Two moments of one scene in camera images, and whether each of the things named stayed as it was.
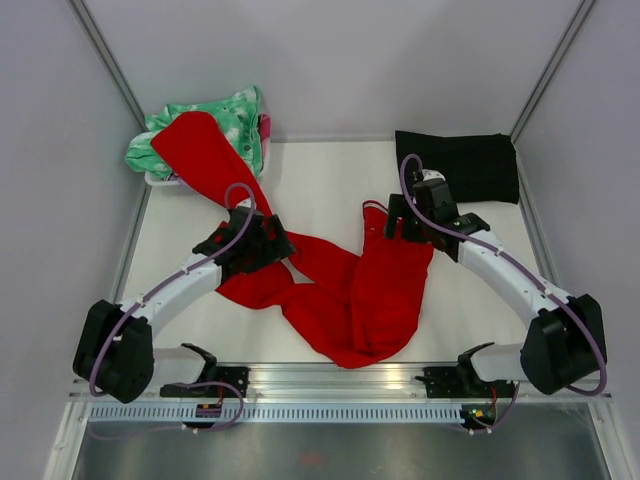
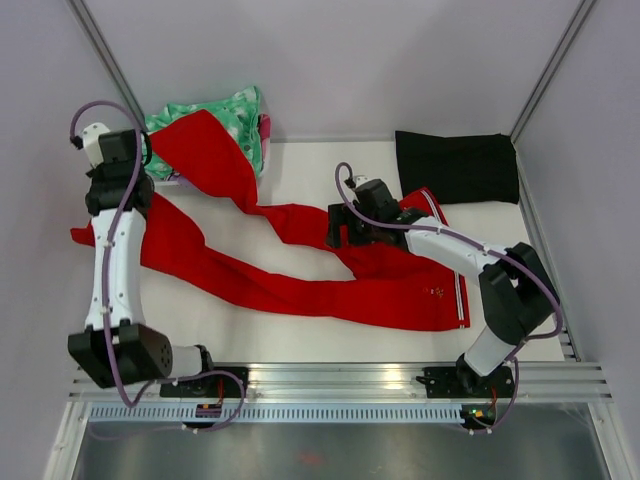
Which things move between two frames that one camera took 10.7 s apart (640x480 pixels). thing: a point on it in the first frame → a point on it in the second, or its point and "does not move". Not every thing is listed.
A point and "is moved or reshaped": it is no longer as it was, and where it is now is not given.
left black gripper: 276,249 → 96,174
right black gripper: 396,209 → 339,215
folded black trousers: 480,167 does not move
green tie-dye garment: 237,116 does not move
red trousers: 363,309 is moved or reshaped
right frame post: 581,13 does not move
